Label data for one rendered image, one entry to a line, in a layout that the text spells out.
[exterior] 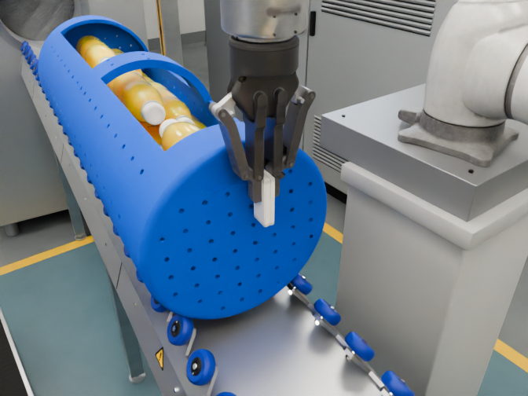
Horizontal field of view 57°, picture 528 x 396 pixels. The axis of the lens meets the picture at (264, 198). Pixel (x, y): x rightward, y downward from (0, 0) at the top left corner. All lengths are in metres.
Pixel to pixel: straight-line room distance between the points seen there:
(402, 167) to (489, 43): 0.26
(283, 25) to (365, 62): 1.91
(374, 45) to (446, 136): 1.42
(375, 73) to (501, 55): 1.50
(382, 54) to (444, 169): 1.45
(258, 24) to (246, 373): 0.46
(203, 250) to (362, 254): 0.56
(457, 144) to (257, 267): 0.47
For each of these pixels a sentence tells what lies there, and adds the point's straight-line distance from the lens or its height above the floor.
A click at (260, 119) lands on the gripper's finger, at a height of 1.28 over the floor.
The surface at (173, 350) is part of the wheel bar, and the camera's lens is 0.75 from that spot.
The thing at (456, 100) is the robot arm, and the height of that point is 1.18.
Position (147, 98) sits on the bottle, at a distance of 0.92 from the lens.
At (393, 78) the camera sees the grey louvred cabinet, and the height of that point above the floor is 0.80.
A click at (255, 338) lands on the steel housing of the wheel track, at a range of 0.75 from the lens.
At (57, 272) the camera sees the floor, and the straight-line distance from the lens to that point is 2.48.
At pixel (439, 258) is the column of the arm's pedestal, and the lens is 0.98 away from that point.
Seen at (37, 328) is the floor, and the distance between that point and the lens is 2.24.
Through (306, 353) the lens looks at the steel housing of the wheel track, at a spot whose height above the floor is 0.93.
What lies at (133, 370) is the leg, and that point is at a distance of 1.87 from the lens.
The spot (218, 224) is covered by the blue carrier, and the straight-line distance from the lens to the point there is 0.63.
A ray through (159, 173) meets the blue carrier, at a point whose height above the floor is 1.20.
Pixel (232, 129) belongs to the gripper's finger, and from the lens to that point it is 0.54.
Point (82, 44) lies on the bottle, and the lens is 1.33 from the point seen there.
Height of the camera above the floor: 1.48
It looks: 32 degrees down
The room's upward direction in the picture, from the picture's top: straight up
